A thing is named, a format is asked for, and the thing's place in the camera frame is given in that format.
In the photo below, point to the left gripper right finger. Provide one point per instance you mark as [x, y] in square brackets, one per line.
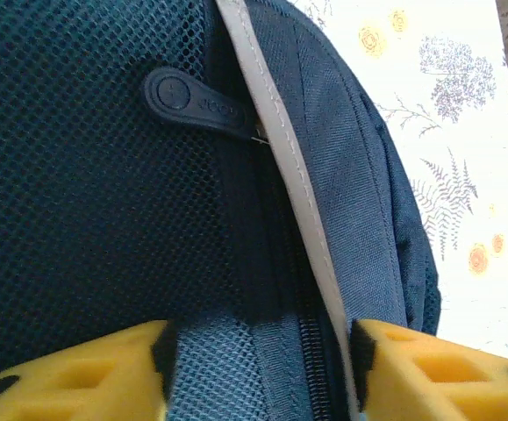
[446, 381]

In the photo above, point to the navy blue backpack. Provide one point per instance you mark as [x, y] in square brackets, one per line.
[104, 197]

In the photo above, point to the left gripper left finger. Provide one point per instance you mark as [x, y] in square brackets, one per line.
[60, 386]

